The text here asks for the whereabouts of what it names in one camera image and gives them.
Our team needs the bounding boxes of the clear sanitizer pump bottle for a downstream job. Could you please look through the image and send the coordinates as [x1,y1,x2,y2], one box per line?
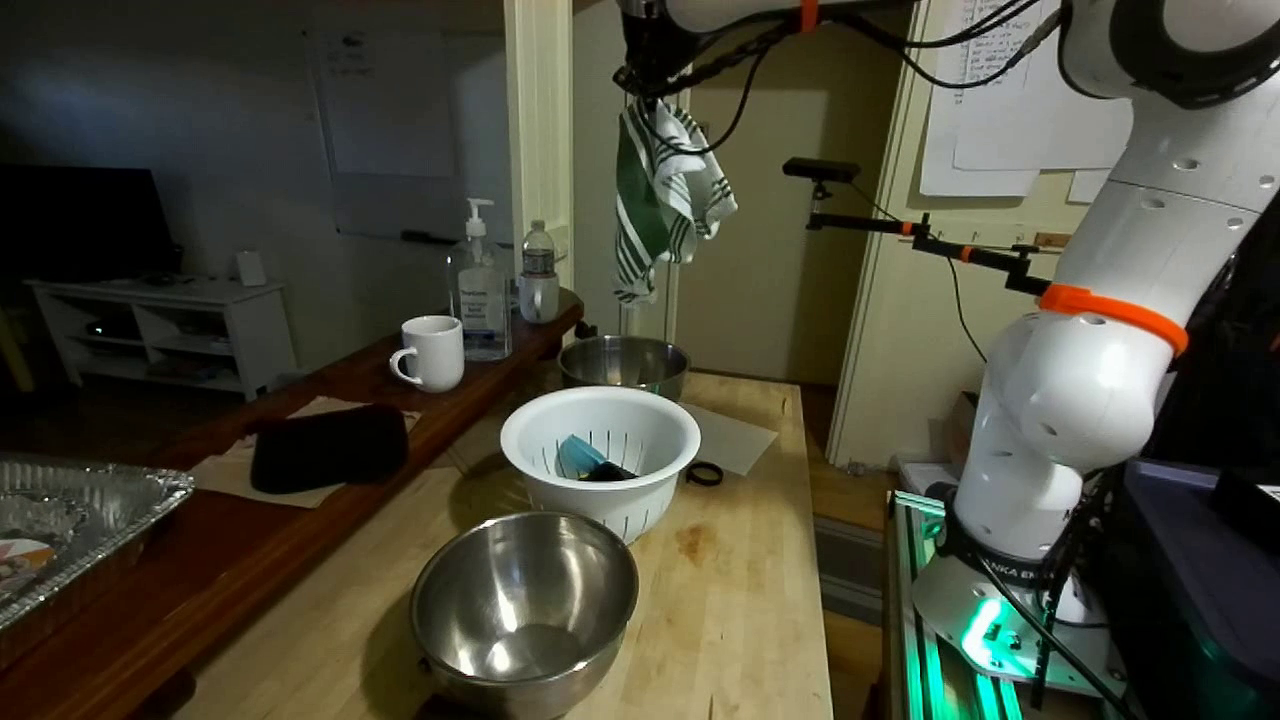
[443,197,515,363]

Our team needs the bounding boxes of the white paper sheet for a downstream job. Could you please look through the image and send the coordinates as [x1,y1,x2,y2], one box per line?
[684,401,784,480]

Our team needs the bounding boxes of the white TV stand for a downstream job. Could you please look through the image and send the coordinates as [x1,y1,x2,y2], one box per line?
[26,277,299,401]

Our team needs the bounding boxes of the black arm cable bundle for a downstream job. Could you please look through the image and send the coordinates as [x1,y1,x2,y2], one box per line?
[615,0,1072,161]

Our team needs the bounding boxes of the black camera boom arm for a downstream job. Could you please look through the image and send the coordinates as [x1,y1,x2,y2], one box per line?
[809,209,1056,299]

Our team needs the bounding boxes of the clear plastic water bottle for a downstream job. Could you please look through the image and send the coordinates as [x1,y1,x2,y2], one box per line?
[515,219,566,329]

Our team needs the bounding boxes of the black fabric pouch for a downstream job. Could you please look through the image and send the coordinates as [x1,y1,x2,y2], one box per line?
[249,406,413,500]

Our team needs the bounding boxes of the black stereo camera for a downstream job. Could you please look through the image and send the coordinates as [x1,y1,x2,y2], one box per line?
[782,155,864,189]

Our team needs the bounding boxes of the white ceramic mug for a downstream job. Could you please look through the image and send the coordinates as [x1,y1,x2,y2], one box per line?
[388,313,470,397]

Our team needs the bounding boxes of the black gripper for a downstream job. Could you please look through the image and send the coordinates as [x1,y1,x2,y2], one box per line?
[615,0,704,113]

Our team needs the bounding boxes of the small blue object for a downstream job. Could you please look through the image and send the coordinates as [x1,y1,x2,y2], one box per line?
[553,432,610,484]

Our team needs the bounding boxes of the aluminium foil tray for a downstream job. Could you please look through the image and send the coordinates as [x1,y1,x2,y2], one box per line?
[0,451,200,637]

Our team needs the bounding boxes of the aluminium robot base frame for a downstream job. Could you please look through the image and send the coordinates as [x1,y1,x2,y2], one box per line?
[883,484,1138,720]

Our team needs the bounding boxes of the dark wooden counter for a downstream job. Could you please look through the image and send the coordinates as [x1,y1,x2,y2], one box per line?
[0,292,594,720]

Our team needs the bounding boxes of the tan paper sheet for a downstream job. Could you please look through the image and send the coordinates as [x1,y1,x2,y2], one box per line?
[190,393,424,511]

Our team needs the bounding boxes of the black television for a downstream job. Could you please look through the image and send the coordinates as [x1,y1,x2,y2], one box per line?
[0,161,185,288]

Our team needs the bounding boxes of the white wall board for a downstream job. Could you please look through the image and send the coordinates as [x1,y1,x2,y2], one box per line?
[917,0,1138,206]

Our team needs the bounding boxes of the white and green striped towel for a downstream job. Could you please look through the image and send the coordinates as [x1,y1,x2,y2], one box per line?
[610,91,739,309]

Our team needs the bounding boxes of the white plastic colander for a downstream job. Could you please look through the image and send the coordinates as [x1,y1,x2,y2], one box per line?
[496,385,704,548]

